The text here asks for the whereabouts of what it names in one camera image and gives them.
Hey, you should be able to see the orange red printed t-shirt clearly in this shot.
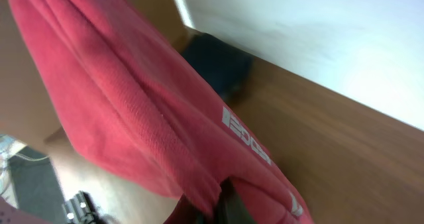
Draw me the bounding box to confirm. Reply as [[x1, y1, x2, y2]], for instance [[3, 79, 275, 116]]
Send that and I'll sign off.
[[8, 0, 312, 223]]

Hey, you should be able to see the folded navy blue garment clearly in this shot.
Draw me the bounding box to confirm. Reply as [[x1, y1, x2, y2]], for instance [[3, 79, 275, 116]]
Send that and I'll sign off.
[[181, 33, 254, 101]]

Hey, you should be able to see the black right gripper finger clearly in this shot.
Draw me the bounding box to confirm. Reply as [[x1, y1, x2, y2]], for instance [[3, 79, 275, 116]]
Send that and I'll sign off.
[[217, 179, 256, 224]]

